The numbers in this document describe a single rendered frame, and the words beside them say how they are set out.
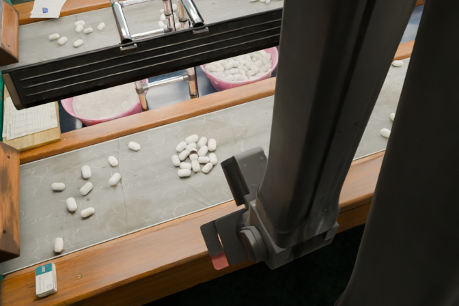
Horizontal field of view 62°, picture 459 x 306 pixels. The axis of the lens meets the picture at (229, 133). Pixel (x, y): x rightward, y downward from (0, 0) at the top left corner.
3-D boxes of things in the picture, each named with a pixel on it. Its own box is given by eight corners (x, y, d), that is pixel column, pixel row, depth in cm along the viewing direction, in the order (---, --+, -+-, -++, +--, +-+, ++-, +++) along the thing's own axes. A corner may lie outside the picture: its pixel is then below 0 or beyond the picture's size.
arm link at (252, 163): (259, 266, 36) (336, 231, 38) (216, 154, 38) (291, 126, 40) (236, 257, 47) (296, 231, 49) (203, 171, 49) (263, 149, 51)
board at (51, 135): (61, 141, 105) (59, 138, 104) (4, 156, 102) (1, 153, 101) (54, 66, 125) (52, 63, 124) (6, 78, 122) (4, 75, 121)
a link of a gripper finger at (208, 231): (195, 226, 62) (200, 225, 53) (235, 210, 64) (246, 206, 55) (210, 266, 61) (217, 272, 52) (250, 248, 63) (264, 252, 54)
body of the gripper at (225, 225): (212, 221, 55) (219, 220, 48) (274, 196, 57) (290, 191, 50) (229, 265, 54) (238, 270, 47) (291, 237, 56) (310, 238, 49)
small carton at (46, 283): (57, 291, 79) (53, 289, 78) (39, 298, 79) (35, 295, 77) (55, 265, 83) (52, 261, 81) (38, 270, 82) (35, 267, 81)
